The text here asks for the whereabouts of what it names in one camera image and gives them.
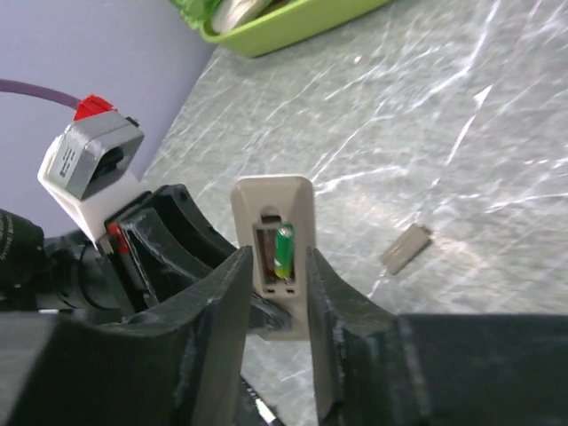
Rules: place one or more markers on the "green lettuce leaf left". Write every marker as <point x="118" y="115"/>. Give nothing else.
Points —
<point x="195" y="12"/>

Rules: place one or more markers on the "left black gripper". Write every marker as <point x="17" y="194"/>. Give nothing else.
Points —
<point x="155" y="247"/>

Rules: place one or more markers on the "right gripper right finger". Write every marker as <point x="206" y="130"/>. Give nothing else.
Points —
<point x="372" y="367"/>

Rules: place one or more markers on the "beige battery compartment cover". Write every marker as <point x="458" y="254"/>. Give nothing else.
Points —
<point x="413" y="241"/>

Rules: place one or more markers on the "green battery table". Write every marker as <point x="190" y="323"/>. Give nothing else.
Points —
<point x="284" y="252"/>

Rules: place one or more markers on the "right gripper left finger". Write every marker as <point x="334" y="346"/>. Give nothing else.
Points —
<point x="178" y="363"/>

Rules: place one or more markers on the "green plastic basket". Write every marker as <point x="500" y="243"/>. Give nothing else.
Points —
<point x="288" y="24"/>

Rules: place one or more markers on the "beige remote control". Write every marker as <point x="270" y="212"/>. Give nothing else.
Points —
<point x="261" y="204"/>

